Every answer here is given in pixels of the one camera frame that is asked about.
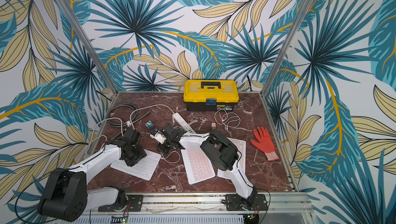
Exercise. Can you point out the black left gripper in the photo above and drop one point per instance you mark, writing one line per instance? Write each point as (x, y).
(142, 155)

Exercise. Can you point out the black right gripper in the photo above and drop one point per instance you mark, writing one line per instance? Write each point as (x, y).
(168, 134)

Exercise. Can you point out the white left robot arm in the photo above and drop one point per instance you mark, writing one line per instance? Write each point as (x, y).
(66, 195)

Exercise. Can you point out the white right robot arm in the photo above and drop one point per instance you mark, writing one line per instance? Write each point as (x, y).
(220, 151)

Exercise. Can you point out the white keyboard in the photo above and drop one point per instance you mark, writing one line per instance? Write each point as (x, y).
(144, 169)

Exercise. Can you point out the middle pink keyboard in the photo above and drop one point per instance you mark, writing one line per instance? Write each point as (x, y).
(197, 165)

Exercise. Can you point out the pink keyboard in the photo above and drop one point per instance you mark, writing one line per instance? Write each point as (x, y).
(197, 165)
(241, 146)

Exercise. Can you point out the right pink keyboard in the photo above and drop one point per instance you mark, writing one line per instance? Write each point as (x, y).
(241, 146)

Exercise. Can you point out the white power strip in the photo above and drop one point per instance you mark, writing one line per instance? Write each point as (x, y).
(182, 122)

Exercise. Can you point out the yellow black toolbox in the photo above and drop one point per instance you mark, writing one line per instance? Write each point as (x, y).
(210, 95)

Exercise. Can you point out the red glove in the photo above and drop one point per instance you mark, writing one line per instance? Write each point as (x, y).
(264, 143)

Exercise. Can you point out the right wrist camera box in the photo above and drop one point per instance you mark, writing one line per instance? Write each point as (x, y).
(159, 137)

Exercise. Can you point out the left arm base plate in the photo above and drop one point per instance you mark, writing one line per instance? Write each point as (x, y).
(130, 203)

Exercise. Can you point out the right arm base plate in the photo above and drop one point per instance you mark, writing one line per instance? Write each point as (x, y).
(232, 202)

